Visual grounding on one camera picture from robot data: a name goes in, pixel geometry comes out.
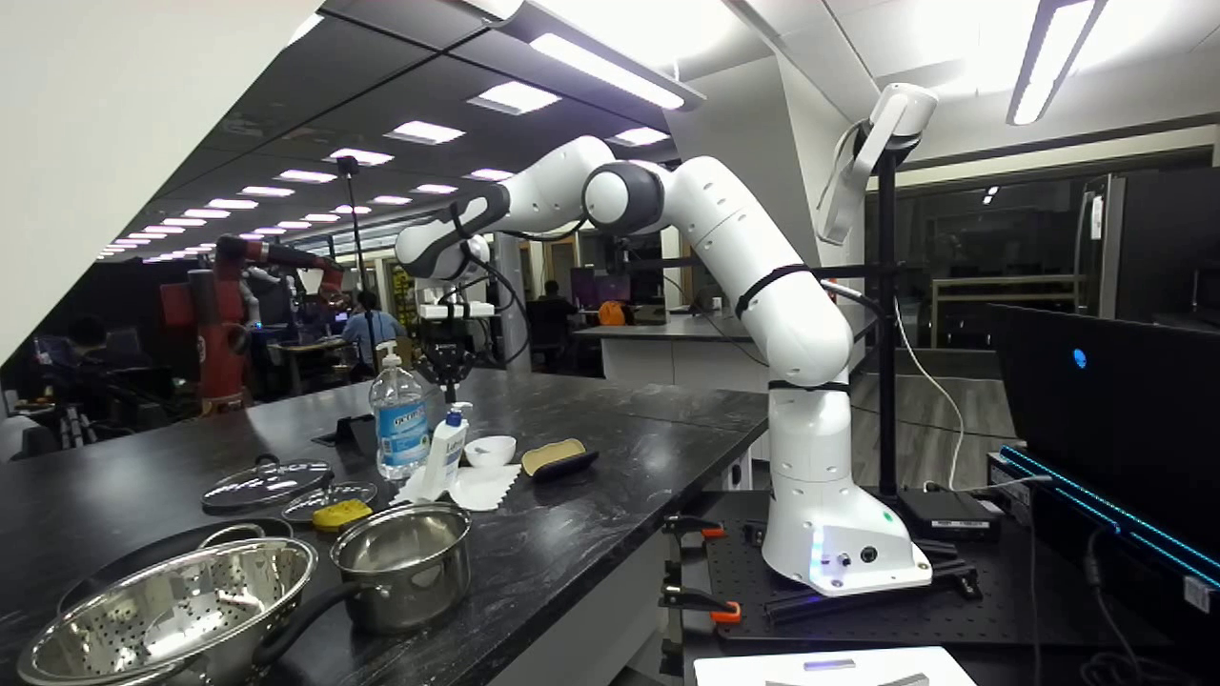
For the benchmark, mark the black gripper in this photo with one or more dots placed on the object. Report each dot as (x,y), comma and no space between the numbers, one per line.
(467,308)

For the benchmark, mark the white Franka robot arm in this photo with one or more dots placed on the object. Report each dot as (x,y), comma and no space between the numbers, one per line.
(785,316)

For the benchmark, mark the clear water bottle blue label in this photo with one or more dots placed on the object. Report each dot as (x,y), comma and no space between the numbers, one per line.
(399,425)

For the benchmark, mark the person in blue shirt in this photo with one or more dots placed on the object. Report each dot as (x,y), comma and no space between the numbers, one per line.
(368,334)

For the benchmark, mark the white paper towel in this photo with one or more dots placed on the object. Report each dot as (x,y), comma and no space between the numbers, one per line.
(489,488)

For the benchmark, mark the tan and black scrub sponge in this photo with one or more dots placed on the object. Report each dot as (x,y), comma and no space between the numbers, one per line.
(555,457)

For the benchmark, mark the yellow sponge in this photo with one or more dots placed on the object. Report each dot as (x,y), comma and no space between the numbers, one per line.
(340,514)

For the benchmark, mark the black clamp orange tip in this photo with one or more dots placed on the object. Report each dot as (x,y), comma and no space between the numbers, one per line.
(691,529)
(711,613)

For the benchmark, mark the long ceiling light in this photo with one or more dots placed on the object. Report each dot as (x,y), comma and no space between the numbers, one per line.
(1052,49)
(604,63)

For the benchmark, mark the steel perforated colander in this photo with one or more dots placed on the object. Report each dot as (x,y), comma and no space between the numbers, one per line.
(163,621)

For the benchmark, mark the white marker paper sheet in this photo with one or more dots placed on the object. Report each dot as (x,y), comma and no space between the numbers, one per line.
(823,668)

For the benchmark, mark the black box at stand base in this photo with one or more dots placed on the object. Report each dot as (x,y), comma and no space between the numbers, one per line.
(945,510)

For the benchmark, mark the black monitor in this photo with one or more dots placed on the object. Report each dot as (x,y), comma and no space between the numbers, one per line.
(1119,419)

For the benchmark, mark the black camera stand pole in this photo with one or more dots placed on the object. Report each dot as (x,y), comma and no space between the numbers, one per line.
(887,383)

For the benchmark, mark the white camera on stand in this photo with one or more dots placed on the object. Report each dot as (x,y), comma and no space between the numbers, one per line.
(895,120)

